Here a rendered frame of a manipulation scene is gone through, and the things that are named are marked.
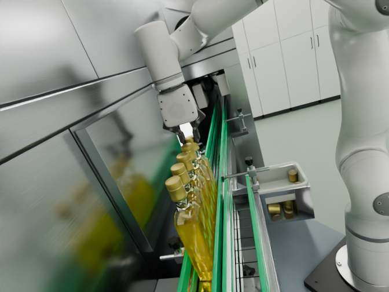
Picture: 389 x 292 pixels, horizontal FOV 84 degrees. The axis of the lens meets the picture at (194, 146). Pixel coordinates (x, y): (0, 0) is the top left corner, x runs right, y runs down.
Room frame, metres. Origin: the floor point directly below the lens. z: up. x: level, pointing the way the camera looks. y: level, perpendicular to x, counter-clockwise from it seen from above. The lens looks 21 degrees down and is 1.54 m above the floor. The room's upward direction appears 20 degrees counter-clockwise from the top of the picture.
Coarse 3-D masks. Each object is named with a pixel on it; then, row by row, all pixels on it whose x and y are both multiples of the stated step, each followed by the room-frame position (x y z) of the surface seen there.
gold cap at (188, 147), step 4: (184, 144) 0.58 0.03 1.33; (188, 144) 0.57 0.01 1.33; (184, 148) 0.56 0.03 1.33; (188, 148) 0.55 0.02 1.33; (192, 148) 0.56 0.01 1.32; (188, 152) 0.55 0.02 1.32; (192, 152) 0.56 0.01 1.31; (192, 156) 0.56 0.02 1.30; (196, 156) 0.56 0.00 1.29; (192, 160) 0.55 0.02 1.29
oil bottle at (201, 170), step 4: (200, 164) 0.57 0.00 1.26; (196, 168) 0.56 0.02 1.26; (200, 168) 0.55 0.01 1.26; (204, 168) 0.57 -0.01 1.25; (196, 172) 0.55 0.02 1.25; (200, 172) 0.54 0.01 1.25; (204, 172) 0.55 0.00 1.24; (204, 176) 0.54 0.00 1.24; (208, 176) 0.57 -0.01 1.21; (208, 180) 0.56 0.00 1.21; (208, 184) 0.55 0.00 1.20; (208, 188) 0.54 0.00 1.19; (212, 188) 0.57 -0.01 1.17; (212, 192) 0.56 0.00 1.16; (212, 196) 0.54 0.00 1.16; (212, 200) 0.54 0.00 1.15; (216, 200) 0.57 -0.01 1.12; (216, 204) 0.56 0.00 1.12
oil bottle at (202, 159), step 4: (200, 156) 0.62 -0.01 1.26; (204, 156) 0.63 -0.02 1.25; (200, 160) 0.60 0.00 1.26; (204, 160) 0.60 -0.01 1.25; (204, 164) 0.60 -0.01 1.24; (208, 164) 0.63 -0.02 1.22; (208, 168) 0.61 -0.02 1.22; (208, 172) 0.60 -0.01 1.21; (212, 176) 0.62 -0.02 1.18; (212, 180) 0.61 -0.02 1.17; (212, 184) 0.60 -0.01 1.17; (216, 188) 0.62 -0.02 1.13; (216, 192) 0.60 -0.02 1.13; (216, 196) 0.60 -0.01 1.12
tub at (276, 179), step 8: (272, 168) 0.81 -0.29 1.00; (280, 168) 0.80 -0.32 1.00; (288, 168) 0.79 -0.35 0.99; (296, 168) 0.76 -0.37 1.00; (256, 176) 0.83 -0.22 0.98; (264, 176) 0.82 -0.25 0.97; (272, 176) 0.81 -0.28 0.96; (280, 176) 0.80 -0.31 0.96; (288, 176) 0.79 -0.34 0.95; (304, 176) 0.68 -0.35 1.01; (264, 184) 0.81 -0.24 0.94; (272, 184) 0.79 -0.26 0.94; (280, 184) 0.77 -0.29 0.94; (288, 184) 0.75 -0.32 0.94; (296, 184) 0.65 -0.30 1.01; (304, 184) 0.64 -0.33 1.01; (264, 192) 0.67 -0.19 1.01
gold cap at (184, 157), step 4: (184, 152) 0.52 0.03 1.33; (180, 156) 0.51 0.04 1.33; (184, 156) 0.50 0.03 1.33; (188, 156) 0.50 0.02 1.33; (180, 160) 0.50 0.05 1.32; (184, 160) 0.50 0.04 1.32; (188, 160) 0.50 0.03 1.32; (184, 164) 0.50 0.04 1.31; (188, 164) 0.50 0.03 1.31; (192, 164) 0.51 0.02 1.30; (188, 168) 0.50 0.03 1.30; (192, 168) 0.50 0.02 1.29
